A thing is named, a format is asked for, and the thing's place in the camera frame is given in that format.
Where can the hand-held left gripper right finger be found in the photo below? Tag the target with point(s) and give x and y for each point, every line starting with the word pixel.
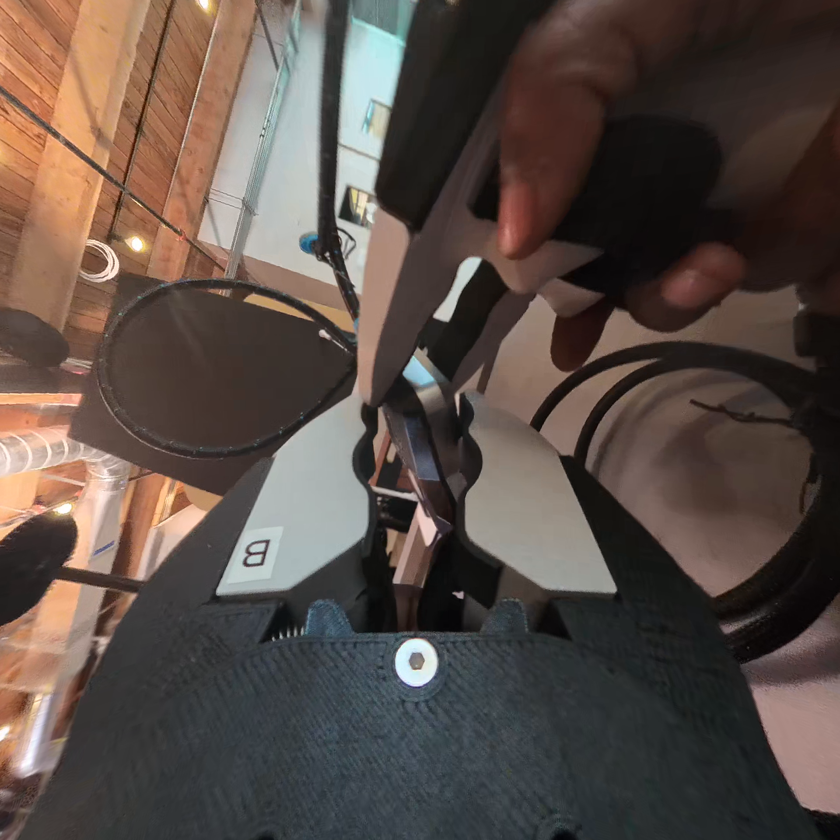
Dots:
pixel 531 505

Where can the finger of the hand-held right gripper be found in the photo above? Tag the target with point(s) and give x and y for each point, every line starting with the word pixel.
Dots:
pixel 394 308
pixel 495 328

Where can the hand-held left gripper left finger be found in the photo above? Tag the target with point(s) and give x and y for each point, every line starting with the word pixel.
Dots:
pixel 308 485

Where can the silver adapter hub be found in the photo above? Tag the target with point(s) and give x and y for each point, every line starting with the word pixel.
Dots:
pixel 434 397

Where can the person's right hand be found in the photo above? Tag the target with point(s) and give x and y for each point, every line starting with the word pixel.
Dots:
pixel 774 79

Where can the black flat panel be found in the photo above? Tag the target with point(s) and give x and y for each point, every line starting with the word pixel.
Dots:
pixel 216 367

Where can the ceiling spot light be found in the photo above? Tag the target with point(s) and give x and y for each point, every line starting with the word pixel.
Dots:
pixel 135 243

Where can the round black lamp with rod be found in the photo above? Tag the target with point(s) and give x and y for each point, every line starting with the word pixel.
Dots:
pixel 33 564

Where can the round black ceiling lamp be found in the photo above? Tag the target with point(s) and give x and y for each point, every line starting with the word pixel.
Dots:
pixel 29 338

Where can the silver ventilation duct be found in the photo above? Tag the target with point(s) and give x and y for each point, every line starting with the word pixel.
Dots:
pixel 98 499

